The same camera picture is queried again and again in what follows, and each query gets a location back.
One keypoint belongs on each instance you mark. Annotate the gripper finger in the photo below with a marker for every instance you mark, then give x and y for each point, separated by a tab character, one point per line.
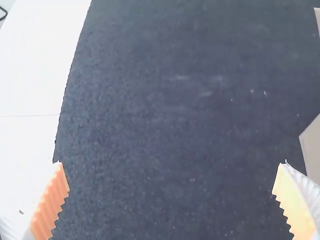
297	200
47	200

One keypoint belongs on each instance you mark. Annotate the black mat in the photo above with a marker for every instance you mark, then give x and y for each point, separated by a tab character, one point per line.
175	125

